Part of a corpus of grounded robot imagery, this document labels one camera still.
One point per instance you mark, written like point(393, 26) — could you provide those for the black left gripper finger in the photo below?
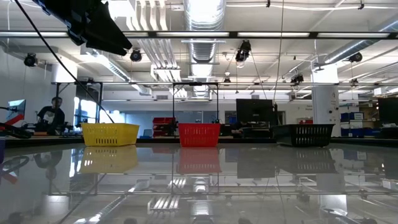
point(109, 48)
point(112, 31)

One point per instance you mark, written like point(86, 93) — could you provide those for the yellow plastic basket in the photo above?
point(110, 134)

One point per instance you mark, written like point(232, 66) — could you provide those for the person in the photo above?
point(51, 116)

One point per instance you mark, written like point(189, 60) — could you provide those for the red storage bins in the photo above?
point(163, 124)

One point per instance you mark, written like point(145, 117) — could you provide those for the lit computer screen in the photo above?
point(17, 107)

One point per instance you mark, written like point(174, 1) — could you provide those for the red plastic basket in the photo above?
point(199, 134)

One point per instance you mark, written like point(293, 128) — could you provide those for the black monitor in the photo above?
point(255, 112)
point(388, 110)

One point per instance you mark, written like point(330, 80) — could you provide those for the black plastic basket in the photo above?
point(304, 134)

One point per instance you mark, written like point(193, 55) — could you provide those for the white pillar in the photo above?
point(325, 105)

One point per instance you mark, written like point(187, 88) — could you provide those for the blue storage bins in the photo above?
point(351, 124)

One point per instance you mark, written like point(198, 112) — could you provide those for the black ceiling camera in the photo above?
point(243, 53)
point(355, 57)
point(297, 78)
point(30, 59)
point(136, 56)

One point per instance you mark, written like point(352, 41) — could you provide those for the black metal frame stand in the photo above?
point(79, 83)
point(195, 84)

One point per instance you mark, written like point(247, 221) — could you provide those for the silver ventilation duct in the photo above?
point(203, 18)

